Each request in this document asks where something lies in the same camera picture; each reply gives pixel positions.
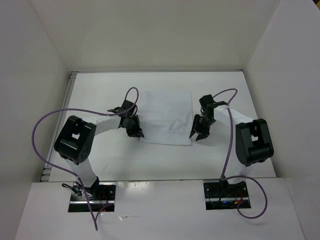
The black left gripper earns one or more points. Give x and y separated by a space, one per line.
136 132

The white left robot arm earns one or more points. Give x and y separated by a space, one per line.
74 142

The white fabric skirt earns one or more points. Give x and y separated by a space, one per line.
166 117

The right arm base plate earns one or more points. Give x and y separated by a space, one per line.
219 197

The aluminium table edge rail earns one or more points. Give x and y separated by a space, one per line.
117 157

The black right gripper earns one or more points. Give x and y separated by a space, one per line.
203 133

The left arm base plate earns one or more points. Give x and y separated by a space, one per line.
105 197

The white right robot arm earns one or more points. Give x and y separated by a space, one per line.
250 140

